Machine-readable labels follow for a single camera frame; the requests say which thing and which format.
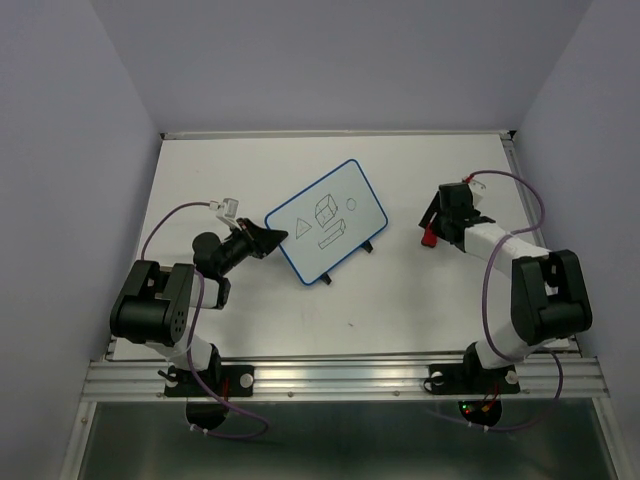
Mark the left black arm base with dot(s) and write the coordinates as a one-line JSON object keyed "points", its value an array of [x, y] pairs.
{"points": [[226, 381]]}

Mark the red bone-shaped eraser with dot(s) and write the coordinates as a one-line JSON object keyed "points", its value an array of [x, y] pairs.
{"points": [[429, 238]]}

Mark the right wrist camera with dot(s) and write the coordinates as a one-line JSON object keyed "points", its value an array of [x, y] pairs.
{"points": [[478, 190]]}

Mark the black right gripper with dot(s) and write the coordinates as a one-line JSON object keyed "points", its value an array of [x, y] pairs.
{"points": [[428, 215]]}

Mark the black whiteboard foot clip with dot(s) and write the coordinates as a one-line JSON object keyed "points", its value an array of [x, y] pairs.
{"points": [[367, 246], [326, 279]]}

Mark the blue framed whiteboard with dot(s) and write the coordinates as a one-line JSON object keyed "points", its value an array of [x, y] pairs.
{"points": [[328, 221]]}

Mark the aluminium front mounting rail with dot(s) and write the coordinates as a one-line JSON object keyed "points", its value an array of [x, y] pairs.
{"points": [[344, 378]]}

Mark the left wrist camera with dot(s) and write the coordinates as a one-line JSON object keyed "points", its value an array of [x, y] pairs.
{"points": [[226, 210]]}

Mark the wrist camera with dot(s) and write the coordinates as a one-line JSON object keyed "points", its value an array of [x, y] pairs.
{"points": [[226, 210], [478, 190]]}

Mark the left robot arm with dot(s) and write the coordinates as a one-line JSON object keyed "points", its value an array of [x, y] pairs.
{"points": [[157, 307]]}

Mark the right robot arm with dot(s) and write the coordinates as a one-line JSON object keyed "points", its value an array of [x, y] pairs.
{"points": [[548, 294]]}

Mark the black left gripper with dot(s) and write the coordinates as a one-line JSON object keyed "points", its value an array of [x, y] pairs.
{"points": [[269, 238]]}

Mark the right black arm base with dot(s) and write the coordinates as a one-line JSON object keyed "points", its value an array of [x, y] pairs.
{"points": [[480, 388]]}

